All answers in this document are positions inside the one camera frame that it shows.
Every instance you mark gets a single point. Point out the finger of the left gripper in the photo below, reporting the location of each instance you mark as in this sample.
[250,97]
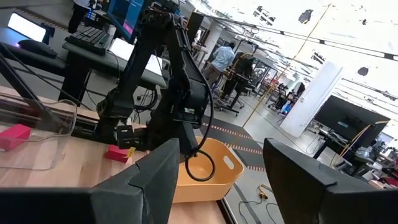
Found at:
[127,137]

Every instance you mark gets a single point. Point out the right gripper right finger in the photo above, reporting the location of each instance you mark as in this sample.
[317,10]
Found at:
[326,205]

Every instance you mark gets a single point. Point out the person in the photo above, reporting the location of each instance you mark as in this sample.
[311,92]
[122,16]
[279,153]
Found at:
[77,18]
[222,59]

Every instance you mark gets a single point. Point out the black mat orange striped edge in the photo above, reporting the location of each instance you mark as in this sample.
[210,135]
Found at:
[224,137]

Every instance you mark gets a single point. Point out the bright white screen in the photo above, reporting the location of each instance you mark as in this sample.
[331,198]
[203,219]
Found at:
[26,27]

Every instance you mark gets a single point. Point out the large black monitor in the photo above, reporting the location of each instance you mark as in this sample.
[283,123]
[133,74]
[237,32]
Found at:
[351,119]

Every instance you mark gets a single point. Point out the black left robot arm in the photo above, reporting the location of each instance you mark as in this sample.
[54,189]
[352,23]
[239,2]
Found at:
[186,93]

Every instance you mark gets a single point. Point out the computer monitor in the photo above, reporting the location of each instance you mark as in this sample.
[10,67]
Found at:
[124,15]

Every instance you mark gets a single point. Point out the yellow tape tag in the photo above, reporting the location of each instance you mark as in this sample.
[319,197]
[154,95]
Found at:
[132,152]

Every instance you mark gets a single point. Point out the black desk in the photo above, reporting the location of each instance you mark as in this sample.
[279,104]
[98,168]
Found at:
[102,60]

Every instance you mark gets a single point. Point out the black desk keyboard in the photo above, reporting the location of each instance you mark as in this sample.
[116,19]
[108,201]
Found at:
[88,39]

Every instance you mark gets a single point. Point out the black computer mouse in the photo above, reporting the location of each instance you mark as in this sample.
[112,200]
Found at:
[37,48]

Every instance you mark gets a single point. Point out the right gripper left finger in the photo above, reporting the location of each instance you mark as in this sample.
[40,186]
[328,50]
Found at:
[93,208]

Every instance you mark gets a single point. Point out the clear plastic bin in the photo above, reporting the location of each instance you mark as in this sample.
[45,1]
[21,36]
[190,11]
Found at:
[46,149]

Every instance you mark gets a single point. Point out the yellow plastic bin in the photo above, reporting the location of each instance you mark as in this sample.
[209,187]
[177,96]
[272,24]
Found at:
[211,189]

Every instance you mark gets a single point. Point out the red wedge block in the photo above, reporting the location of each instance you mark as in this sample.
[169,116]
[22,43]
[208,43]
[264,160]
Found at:
[116,154]

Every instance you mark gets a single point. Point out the white paper sheet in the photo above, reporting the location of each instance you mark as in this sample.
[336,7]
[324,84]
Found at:
[149,65]

